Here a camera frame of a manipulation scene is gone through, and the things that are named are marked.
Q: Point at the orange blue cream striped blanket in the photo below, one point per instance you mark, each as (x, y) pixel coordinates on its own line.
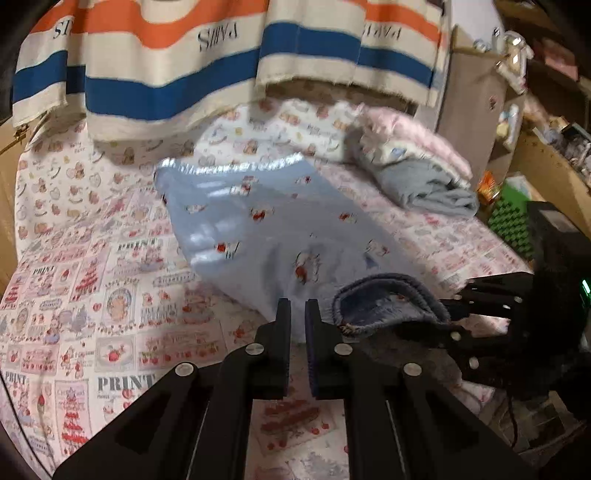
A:
(184, 69)

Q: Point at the grey folded towel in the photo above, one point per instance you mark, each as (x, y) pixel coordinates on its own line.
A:
(429, 189)

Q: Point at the white printed folded cloth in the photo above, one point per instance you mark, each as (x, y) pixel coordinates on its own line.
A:
(388, 150)

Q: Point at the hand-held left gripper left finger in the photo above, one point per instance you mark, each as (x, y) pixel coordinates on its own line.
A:
(280, 355)

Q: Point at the light blue printed pants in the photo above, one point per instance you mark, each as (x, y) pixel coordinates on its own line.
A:
(258, 230)

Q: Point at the wooden cabinet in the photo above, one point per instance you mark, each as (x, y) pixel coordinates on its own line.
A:
(471, 101)

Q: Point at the pink fluffy blanket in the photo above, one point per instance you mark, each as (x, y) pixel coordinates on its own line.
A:
(415, 129)

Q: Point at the wooden shelf unit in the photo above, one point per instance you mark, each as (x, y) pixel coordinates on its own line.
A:
(558, 152)

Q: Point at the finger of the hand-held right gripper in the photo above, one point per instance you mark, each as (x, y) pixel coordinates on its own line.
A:
(494, 295)
(480, 355)

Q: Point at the printed bed sheet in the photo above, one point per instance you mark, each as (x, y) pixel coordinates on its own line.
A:
(92, 277)

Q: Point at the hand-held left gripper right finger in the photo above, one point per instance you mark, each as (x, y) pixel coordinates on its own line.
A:
(311, 355)

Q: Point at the orange snack packet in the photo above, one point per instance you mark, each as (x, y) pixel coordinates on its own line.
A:
(488, 187)

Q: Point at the green studded plastic board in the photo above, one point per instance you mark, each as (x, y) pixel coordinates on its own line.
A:
(510, 221)

